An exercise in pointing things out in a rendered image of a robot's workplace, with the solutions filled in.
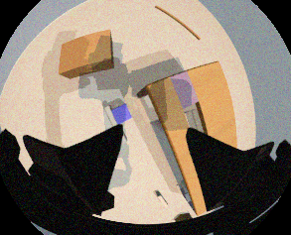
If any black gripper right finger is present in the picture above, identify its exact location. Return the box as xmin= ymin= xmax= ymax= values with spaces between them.
xmin=186 ymin=128 xmax=274 ymax=212

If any brown cube with orange top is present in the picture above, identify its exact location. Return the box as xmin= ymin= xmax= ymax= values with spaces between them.
xmin=176 ymin=213 xmax=193 ymax=221

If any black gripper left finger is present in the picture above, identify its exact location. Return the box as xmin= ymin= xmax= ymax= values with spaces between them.
xmin=23 ymin=124 xmax=124 ymax=216

